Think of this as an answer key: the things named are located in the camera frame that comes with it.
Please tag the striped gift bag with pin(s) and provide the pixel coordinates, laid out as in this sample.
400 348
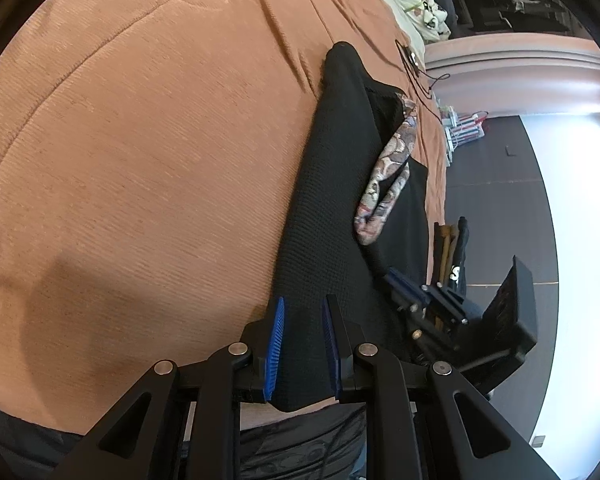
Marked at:
467 127

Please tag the pink curtain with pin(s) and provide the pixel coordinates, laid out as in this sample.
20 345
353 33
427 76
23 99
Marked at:
530 75

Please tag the brown blanket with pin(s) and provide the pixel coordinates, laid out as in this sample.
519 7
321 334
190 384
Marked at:
130 160

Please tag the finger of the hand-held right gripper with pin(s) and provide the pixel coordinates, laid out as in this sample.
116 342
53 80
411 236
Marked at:
405 287
445 302

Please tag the black and white plush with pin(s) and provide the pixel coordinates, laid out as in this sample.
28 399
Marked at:
430 17

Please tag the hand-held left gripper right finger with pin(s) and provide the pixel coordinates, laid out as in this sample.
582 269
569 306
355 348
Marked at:
330 350

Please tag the black shirt with patterned trim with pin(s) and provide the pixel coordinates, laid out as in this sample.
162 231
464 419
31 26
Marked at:
330 185

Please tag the person's dark clothing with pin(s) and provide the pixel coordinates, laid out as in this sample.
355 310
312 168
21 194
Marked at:
300 440

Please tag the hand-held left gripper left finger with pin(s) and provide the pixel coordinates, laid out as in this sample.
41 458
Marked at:
275 345

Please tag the black printed t-shirt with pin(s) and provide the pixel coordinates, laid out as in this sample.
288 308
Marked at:
461 260

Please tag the small black device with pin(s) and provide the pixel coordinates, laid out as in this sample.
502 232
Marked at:
411 57

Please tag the tan folded garment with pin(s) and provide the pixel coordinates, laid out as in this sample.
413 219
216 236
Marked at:
442 250

